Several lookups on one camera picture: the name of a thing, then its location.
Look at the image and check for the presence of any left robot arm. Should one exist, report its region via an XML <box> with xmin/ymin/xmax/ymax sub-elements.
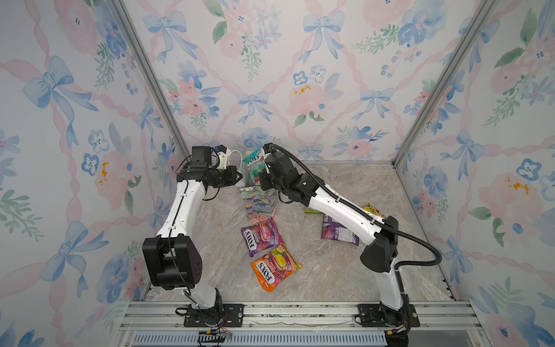
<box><xmin>142</xmin><ymin>166</ymin><xmax>243</xmax><ymax>312</ymax></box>

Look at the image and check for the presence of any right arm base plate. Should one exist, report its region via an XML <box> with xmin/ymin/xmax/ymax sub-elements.
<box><xmin>356</xmin><ymin>304</ymin><xmax>407</xmax><ymax>328</ymax></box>

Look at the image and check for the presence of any purple snack packet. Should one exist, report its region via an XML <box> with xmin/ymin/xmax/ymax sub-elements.
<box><xmin>321</xmin><ymin>215</ymin><xmax>360</xmax><ymax>246</ymax></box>

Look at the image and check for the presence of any yellow snack packet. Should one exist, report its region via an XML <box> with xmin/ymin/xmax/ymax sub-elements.
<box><xmin>364</xmin><ymin>203</ymin><xmax>385</xmax><ymax>218</ymax></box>

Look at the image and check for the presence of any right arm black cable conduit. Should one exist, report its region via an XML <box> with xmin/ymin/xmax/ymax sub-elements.
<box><xmin>262</xmin><ymin>142</ymin><xmax>443</xmax><ymax>283</ymax></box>

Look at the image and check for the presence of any aluminium rail frame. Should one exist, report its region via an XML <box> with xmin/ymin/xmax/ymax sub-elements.
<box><xmin>112</xmin><ymin>302</ymin><xmax>492</xmax><ymax>346</ymax></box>

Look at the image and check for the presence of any purple Fox's candy bag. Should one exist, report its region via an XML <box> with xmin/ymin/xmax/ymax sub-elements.
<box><xmin>241</xmin><ymin>218</ymin><xmax>283</xmax><ymax>257</ymax></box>

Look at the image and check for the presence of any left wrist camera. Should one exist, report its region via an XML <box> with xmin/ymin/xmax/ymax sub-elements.
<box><xmin>189</xmin><ymin>145</ymin><xmax>228</xmax><ymax>169</ymax></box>

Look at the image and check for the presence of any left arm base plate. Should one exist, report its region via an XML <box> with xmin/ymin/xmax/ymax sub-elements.
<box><xmin>184</xmin><ymin>304</ymin><xmax>245</xmax><ymax>328</ymax></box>

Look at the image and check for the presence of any green Fox's candy bag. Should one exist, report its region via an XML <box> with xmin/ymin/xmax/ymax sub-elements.
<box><xmin>304</xmin><ymin>207</ymin><xmax>321</xmax><ymax>214</ymax></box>

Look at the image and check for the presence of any orange Fox's candy bag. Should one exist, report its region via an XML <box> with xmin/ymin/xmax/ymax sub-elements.
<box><xmin>250</xmin><ymin>244</ymin><xmax>302</xmax><ymax>292</ymax></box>

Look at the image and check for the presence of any teal Fox's candy bag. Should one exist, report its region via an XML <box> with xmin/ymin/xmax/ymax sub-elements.
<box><xmin>243</xmin><ymin>147</ymin><xmax>266</xmax><ymax>186</ymax></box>

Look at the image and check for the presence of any floral paper bag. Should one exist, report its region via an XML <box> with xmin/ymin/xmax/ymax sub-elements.
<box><xmin>227</xmin><ymin>149</ymin><xmax>278</xmax><ymax>223</ymax></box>

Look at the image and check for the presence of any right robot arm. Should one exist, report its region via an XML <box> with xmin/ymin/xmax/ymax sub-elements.
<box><xmin>260</xmin><ymin>143</ymin><xmax>412</xmax><ymax>331</ymax></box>

